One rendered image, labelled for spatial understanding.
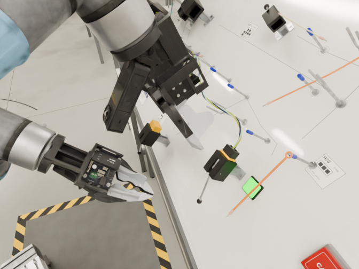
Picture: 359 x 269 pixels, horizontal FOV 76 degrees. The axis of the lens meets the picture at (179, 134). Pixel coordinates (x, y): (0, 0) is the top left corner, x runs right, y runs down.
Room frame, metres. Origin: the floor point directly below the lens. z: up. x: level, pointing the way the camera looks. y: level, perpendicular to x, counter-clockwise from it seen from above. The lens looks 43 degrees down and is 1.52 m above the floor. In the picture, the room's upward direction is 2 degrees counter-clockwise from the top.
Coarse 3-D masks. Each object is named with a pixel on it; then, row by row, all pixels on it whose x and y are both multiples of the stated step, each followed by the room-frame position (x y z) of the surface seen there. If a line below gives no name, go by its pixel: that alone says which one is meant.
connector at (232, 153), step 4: (228, 144) 0.36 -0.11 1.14; (224, 148) 0.35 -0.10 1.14; (228, 148) 0.35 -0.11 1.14; (232, 148) 0.35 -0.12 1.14; (224, 152) 0.35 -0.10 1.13; (228, 152) 0.34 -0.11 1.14; (232, 152) 0.34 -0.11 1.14; (236, 152) 0.34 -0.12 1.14; (232, 156) 0.33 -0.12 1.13; (236, 156) 0.33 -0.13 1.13
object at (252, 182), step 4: (252, 176) 0.32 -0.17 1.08; (248, 180) 0.31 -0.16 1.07; (252, 180) 0.31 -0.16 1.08; (256, 180) 0.30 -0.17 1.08; (244, 184) 0.31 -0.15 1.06; (248, 184) 0.30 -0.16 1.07; (252, 184) 0.30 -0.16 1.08; (256, 184) 0.29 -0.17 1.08; (244, 188) 0.30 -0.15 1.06; (248, 188) 0.29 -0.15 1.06; (252, 188) 0.29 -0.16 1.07; (256, 188) 0.29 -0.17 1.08; (260, 188) 0.28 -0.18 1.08; (248, 192) 0.29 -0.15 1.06; (256, 192) 0.28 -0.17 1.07; (260, 192) 0.28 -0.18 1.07; (252, 196) 0.27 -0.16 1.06; (256, 196) 0.28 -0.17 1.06
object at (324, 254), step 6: (318, 252) 0.13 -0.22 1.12; (324, 252) 0.13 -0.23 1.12; (330, 252) 0.13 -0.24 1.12; (306, 258) 0.13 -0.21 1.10; (312, 258) 0.13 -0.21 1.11; (318, 258) 0.13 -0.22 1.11; (324, 258) 0.13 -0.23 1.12; (330, 258) 0.12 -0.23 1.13; (306, 264) 0.12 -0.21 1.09; (312, 264) 0.12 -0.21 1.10; (318, 264) 0.12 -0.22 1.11; (324, 264) 0.12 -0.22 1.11; (330, 264) 0.12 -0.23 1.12; (336, 264) 0.11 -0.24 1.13
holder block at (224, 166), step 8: (216, 152) 0.35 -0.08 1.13; (208, 160) 0.34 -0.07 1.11; (216, 160) 0.34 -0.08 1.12; (224, 160) 0.32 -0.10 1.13; (208, 168) 0.33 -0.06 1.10; (216, 168) 0.32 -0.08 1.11; (224, 168) 0.31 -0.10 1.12; (232, 168) 0.32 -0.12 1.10; (216, 176) 0.31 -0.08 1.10; (224, 176) 0.31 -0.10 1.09
